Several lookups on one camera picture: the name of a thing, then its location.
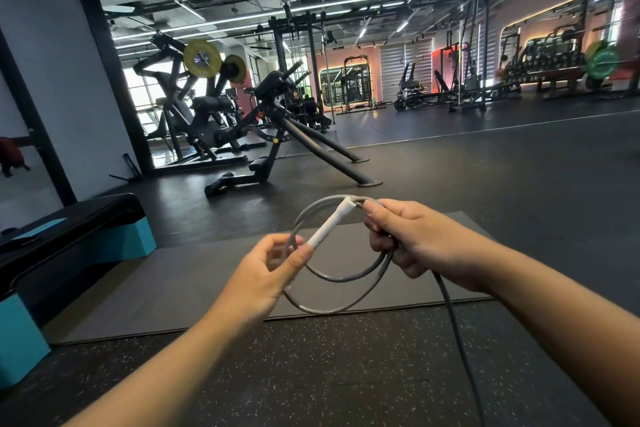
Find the person's left hand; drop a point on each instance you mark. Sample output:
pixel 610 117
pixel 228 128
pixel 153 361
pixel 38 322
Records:
pixel 255 281

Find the person's right hand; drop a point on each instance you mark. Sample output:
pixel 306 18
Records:
pixel 430 241

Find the person's right thumb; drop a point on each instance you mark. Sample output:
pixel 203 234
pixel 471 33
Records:
pixel 385 214

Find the person's left thumb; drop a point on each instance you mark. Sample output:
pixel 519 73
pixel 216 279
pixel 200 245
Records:
pixel 296 264

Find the person's left forearm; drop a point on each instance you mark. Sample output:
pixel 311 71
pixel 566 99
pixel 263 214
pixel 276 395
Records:
pixel 165 371

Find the person's right forearm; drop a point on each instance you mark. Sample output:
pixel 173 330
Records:
pixel 570 321

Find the grey exercise mat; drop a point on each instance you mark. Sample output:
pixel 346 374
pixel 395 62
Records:
pixel 240 281

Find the black back extension bench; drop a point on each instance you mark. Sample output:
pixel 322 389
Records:
pixel 295 136

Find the black adjustable bench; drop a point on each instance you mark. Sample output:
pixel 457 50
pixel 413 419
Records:
pixel 417 89

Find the black power rack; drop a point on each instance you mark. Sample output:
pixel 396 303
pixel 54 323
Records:
pixel 356 84

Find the black plate loaded machine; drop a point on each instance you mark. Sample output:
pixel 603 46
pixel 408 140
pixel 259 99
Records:
pixel 190 111

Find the small yellow weight plate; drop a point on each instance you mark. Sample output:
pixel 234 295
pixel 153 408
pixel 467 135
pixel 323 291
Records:
pixel 235 68

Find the dumbbell rack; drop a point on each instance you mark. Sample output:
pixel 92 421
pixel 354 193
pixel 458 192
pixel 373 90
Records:
pixel 545 54

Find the black and teal step platform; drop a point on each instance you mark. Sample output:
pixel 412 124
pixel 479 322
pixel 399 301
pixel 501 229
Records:
pixel 55 261

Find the green weight plate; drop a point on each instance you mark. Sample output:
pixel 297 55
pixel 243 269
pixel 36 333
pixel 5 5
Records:
pixel 602 61

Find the black pillar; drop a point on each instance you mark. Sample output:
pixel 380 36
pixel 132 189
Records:
pixel 107 56

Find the black squat rack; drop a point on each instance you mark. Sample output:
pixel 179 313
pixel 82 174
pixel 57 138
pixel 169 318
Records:
pixel 600 26

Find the black diagonal beam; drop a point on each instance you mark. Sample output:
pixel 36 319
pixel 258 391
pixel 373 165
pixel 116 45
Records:
pixel 35 121

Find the red and black equipment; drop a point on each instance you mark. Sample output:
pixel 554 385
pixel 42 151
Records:
pixel 11 154

